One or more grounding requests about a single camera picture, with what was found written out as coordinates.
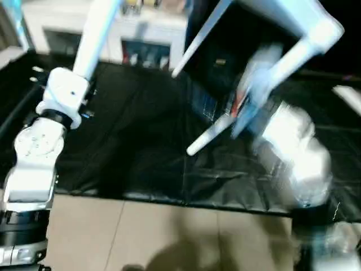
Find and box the white plastic table leg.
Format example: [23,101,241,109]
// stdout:
[170,0,234,78]
[185,33,331,157]
[71,0,124,82]

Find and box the black work mat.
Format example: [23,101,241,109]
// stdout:
[0,48,361,221]

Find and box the white cabinet with glass doors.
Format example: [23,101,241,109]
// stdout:
[21,0,190,69]

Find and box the light blue plastic bottle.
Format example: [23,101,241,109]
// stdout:
[0,0,30,53]

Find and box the beige plush toy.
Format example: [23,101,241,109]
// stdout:
[162,0,188,14]

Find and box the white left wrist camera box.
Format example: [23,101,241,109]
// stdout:
[35,67,92,129]

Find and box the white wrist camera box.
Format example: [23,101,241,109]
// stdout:
[237,44,285,116]
[35,67,92,129]

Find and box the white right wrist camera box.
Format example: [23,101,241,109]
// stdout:
[237,44,285,116]

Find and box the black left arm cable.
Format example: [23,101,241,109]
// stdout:
[0,67,47,145]

